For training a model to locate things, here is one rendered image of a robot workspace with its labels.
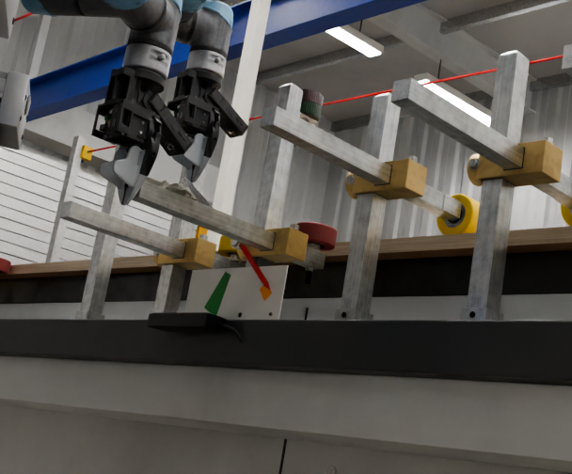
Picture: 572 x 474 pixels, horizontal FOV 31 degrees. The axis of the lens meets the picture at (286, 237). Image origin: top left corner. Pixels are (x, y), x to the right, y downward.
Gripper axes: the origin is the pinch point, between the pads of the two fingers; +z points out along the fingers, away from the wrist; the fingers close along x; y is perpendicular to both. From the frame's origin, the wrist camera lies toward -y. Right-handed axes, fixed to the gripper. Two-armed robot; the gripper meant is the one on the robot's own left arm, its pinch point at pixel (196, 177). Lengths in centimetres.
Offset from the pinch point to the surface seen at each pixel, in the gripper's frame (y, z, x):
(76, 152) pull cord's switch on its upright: -95, -74, -246
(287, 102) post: -5.5, -14.0, 17.9
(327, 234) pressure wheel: -15.4, 9.6, 23.1
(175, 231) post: -2.7, 9.5, -8.4
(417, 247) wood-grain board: -24.5, 10.9, 37.3
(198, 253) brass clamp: -3.5, 14.5, 0.1
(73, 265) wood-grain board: -15, 9, -73
